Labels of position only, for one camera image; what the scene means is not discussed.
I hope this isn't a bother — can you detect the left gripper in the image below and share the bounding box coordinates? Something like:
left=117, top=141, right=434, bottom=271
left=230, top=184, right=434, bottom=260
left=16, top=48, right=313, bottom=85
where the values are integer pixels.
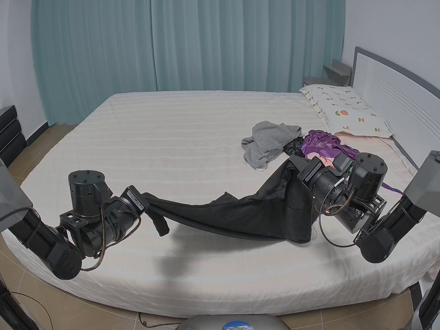
left=99, top=185, right=150, bottom=246

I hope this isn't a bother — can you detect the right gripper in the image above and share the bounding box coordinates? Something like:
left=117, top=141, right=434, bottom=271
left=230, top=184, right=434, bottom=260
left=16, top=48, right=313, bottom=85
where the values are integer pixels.
left=291, top=155, right=348, bottom=216

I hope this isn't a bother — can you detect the black T-shirt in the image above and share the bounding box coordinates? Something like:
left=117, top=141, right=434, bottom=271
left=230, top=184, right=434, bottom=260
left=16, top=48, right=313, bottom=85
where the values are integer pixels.
left=142, top=158, right=319, bottom=245

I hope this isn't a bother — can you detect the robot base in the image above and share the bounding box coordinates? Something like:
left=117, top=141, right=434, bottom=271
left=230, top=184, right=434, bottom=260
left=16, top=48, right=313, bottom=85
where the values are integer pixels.
left=175, top=316, right=292, bottom=330

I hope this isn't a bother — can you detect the pink garment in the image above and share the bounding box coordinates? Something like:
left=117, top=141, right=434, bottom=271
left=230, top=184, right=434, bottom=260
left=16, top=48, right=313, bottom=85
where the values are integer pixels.
left=305, top=153, right=337, bottom=168

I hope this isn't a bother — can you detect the purple garment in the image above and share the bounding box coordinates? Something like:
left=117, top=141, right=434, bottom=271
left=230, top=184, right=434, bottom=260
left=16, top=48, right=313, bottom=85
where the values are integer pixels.
left=300, top=130, right=403, bottom=196

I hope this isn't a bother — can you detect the shiny black garment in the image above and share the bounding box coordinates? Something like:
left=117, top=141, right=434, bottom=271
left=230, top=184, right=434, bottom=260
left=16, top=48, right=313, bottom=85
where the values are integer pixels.
left=283, top=137, right=305, bottom=158

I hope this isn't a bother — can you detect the pale pink pillow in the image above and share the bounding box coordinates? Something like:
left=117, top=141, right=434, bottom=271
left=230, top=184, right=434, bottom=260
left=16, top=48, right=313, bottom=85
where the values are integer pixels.
left=334, top=131, right=415, bottom=179

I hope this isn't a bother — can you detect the grey garment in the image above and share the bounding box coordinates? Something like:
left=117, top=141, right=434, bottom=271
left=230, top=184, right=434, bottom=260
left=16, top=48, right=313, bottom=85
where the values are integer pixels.
left=240, top=120, right=303, bottom=171

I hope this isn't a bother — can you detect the white printed pillow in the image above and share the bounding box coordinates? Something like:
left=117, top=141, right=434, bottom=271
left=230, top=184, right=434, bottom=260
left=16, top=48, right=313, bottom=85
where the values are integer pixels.
left=298, top=84, right=394, bottom=139

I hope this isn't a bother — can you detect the bed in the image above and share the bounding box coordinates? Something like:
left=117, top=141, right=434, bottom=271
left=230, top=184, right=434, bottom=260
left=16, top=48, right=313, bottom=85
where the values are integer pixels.
left=0, top=46, right=440, bottom=319

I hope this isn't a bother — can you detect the grey bedside table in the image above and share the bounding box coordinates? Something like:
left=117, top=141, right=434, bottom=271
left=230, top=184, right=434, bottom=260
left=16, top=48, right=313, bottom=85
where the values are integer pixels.
left=303, top=59, right=352, bottom=87

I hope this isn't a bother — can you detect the black chest of drawers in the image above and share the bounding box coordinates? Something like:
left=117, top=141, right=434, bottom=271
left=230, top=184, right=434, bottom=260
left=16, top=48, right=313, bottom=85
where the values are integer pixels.
left=0, top=105, right=27, bottom=168

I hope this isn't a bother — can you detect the blue-green curtain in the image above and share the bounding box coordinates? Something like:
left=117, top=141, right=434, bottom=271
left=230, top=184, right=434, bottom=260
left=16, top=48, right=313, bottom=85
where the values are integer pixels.
left=32, top=0, right=156, bottom=127
left=151, top=0, right=345, bottom=93

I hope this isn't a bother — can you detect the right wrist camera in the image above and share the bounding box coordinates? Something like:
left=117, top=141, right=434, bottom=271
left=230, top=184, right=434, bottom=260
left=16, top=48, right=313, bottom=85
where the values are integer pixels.
left=333, top=152, right=355, bottom=179

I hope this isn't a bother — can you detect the black cable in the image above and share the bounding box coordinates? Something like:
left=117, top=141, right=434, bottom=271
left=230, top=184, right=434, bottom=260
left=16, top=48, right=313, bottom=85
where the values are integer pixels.
left=80, top=215, right=142, bottom=273
left=318, top=198, right=360, bottom=248

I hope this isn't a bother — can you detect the dark red cable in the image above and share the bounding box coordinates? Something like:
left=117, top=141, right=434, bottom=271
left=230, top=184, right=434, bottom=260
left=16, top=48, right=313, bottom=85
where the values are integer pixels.
left=137, top=310, right=180, bottom=328

